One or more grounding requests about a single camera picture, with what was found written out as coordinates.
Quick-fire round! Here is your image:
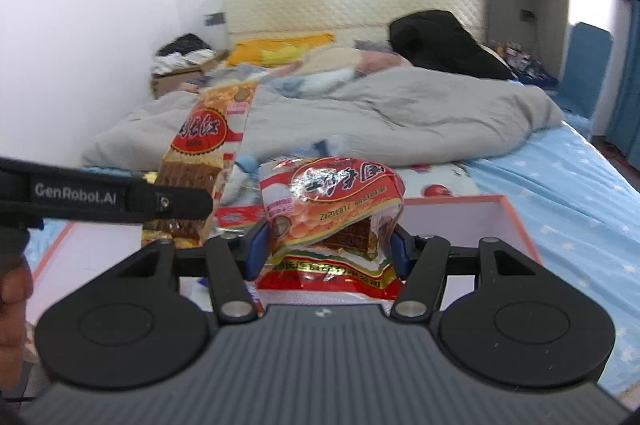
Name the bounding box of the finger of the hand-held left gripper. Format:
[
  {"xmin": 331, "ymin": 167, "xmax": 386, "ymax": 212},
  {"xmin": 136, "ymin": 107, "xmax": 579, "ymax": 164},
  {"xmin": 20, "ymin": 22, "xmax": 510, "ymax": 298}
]
[{"xmin": 120, "ymin": 178, "xmax": 213, "ymax": 223}]

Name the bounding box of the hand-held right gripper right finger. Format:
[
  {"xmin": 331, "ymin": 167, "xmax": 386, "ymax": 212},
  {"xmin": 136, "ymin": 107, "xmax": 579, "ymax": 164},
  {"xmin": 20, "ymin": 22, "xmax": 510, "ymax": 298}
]
[{"xmin": 390, "ymin": 224, "xmax": 545, "ymax": 321}]

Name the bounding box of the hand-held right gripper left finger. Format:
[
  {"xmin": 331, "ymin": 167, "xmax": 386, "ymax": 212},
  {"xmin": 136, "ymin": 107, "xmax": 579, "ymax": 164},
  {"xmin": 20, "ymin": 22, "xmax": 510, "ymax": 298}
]
[{"xmin": 112, "ymin": 219, "xmax": 271, "ymax": 325}]

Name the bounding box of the pink cardboard box lid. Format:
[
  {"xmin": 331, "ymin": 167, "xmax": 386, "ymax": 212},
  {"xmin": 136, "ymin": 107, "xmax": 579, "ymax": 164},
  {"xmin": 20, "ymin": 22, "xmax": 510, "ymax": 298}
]
[{"xmin": 24, "ymin": 220, "xmax": 216, "ymax": 326}]

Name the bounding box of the pink cardboard box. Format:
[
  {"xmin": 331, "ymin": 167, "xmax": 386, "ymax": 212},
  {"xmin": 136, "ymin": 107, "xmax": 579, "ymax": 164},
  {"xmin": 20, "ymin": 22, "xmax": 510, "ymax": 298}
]
[{"xmin": 395, "ymin": 194, "xmax": 546, "ymax": 306}]

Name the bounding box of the red label wafer packet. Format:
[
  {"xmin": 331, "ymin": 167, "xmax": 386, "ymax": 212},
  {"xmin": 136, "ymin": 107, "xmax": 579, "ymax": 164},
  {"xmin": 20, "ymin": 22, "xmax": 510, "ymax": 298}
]
[
  {"xmin": 257, "ymin": 156, "xmax": 407, "ymax": 302},
  {"xmin": 141, "ymin": 82, "xmax": 259, "ymax": 250}
]

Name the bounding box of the person's left hand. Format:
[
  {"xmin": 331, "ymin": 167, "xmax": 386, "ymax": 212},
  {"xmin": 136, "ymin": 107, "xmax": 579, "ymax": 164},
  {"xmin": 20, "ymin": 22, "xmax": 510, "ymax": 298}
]
[{"xmin": 0, "ymin": 262, "xmax": 35, "ymax": 352}]

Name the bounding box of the red white snack packet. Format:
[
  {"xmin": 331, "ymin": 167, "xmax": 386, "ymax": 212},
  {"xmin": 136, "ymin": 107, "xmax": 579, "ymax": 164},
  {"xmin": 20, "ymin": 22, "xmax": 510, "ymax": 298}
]
[{"xmin": 215, "ymin": 204, "xmax": 268, "ymax": 236}]

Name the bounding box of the white and blue plush toy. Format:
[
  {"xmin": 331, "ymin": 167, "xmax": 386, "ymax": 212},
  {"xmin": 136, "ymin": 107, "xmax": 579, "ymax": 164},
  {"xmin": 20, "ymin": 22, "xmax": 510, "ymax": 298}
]
[{"xmin": 220, "ymin": 155, "xmax": 263, "ymax": 208}]

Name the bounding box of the brown cardboard box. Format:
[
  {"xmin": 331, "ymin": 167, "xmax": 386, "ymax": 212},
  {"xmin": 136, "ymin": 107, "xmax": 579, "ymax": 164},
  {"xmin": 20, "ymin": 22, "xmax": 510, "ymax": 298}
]
[{"xmin": 151, "ymin": 49, "xmax": 231, "ymax": 100}]

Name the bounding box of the grey duvet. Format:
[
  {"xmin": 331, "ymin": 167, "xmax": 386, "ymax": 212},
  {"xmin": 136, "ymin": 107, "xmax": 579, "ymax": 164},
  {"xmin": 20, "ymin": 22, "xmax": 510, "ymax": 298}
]
[{"xmin": 82, "ymin": 65, "xmax": 563, "ymax": 171}]

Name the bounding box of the pile of clothes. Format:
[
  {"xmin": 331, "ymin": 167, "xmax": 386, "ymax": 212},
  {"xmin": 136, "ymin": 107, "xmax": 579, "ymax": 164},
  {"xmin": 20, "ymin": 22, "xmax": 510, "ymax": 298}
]
[{"xmin": 152, "ymin": 34, "xmax": 217, "ymax": 76}]

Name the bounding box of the yellow pillow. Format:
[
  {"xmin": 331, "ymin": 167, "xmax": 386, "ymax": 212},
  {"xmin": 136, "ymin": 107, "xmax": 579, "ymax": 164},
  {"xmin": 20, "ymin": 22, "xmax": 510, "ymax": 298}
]
[{"xmin": 227, "ymin": 34, "xmax": 336, "ymax": 68}]

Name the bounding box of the blue bed sheet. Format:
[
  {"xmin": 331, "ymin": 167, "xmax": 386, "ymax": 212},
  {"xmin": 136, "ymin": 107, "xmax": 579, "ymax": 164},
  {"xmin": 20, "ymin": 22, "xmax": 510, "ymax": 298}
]
[{"xmin": 22, "ymin": 120, "xmax": 640, "ymax": 401}]

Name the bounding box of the patterned quilt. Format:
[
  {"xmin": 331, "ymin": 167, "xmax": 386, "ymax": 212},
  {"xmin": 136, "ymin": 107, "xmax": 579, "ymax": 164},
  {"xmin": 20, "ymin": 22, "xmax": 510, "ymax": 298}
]
[{"xmin": 200, "ymin": 45, "xmax": 413, "ymax": 98}]

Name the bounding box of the black jacket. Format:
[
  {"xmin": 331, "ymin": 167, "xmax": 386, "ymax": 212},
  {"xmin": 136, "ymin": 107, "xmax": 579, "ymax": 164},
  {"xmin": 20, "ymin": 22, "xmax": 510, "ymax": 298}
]
[{"xmin": 389, "ymin": 10, "xmax": 518, "ymax": 81}]

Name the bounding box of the group of small bottles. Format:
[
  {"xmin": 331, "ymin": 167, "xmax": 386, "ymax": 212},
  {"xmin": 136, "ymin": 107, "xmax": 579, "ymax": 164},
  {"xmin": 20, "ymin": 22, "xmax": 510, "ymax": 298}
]
[{"xmin": 492, "ymin": 39, "xmax": 560, "ymax": 86}]

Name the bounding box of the cream quilted headboard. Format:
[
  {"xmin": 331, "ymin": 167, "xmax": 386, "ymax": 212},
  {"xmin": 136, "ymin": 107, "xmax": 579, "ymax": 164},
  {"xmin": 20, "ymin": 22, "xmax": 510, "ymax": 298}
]
[{"xmin": 222, "ymin": 0, "xmax": 488, "ymax": 56}]

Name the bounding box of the blue chair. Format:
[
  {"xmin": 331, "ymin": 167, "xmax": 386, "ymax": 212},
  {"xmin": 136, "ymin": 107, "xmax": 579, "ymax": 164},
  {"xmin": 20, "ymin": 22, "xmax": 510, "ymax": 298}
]
[{"xmin": 559, "ymin": 22, "xmax": 614, "ymax": 146}]

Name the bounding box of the teal curtain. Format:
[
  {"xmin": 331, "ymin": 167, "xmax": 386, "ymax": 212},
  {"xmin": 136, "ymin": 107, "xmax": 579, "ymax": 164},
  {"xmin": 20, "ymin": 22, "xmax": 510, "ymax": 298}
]
[{"xmin": 605, "ymin": 0, "xmax": 640, "ymax": 166}]

